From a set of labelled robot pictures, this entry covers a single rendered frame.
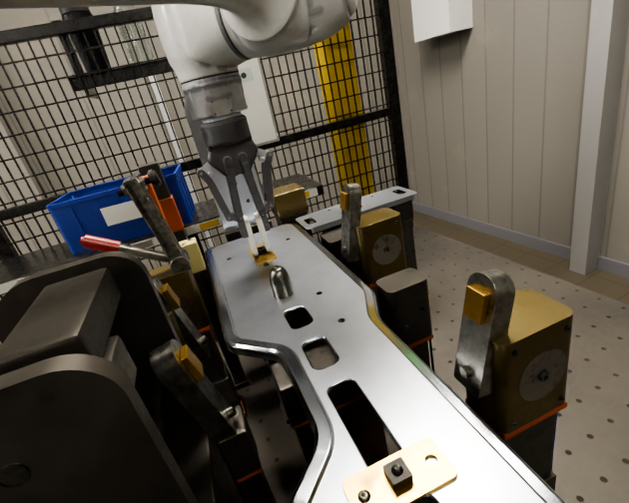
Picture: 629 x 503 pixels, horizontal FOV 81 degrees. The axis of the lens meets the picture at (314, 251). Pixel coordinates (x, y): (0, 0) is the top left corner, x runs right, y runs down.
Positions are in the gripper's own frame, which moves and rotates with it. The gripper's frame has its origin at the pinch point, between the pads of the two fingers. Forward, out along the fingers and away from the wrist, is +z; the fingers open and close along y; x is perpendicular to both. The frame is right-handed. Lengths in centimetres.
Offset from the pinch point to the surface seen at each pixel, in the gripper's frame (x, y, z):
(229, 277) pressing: -0.1, -7.1, 6.5
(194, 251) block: 6.3, -11.6, 1.8
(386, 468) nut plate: -46.0, -0.6, 5.1
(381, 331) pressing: -29.9, 8.0, 6.4
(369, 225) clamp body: -8.4, 18.5, 1.9
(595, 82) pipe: 68, 176, 5
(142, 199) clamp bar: -1.7, -15.5, -11.7
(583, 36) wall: 84, 187, -15
